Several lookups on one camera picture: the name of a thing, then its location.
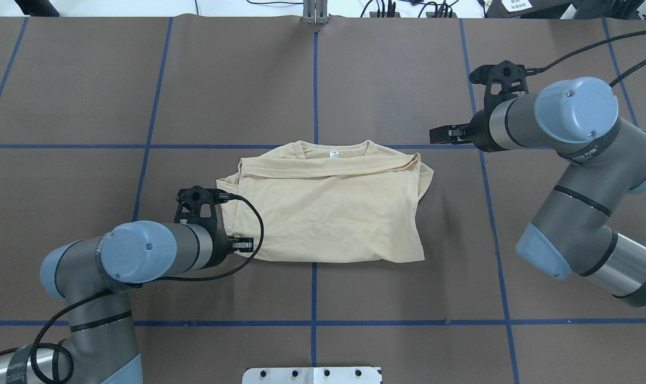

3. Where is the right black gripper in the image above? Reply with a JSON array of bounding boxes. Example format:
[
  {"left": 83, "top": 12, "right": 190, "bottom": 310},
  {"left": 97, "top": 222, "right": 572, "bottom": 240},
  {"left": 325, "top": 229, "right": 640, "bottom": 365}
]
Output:
[{"left": 429, "top": 109, "right": 497, "bottom": 153}]

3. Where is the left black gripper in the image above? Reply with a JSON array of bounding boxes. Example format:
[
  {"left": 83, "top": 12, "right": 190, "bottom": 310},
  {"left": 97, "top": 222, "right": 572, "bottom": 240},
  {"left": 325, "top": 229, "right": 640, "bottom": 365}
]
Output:
[{"left": 197, "top": 224, "right": 254, "bottom": 269}]

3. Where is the cream long-sleeve printed shirt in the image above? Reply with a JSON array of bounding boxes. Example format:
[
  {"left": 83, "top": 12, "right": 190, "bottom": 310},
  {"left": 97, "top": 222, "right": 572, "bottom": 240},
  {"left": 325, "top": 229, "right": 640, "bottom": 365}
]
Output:
[{"left": 216, "top": 140, "right": 434, "bottom": 264}]

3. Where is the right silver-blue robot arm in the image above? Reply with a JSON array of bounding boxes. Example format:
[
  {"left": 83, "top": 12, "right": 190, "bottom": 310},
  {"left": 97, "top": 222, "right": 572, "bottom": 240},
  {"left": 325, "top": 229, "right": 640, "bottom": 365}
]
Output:
[{"left": 429, "top": 76, "right": 646, "bottom": 309}]

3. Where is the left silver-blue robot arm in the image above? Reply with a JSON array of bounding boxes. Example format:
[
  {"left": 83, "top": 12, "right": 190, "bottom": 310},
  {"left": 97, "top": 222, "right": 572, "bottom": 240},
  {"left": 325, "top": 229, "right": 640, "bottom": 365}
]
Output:
[{"left": 0, "top": 221, "right": 262, "bottom": 383}]

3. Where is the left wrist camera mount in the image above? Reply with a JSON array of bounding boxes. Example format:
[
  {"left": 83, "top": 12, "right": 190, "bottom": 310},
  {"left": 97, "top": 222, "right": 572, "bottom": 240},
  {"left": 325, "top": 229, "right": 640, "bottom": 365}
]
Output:
[{"left": 173, "top": 186, "right": 230, "bottom": 226}]

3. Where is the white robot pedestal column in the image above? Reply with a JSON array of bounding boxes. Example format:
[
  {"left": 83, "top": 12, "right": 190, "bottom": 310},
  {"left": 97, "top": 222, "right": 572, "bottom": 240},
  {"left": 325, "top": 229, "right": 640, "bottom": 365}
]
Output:
[{"left": 242, "top": 366, "right": 383, "bottom": 383}]

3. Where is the aluminium frame post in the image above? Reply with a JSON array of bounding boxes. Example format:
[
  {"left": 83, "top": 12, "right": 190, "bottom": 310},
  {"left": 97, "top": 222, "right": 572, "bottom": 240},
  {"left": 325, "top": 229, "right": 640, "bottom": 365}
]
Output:
[{"left": 301, "top": 0, "right": 329, "bottom": 25}]

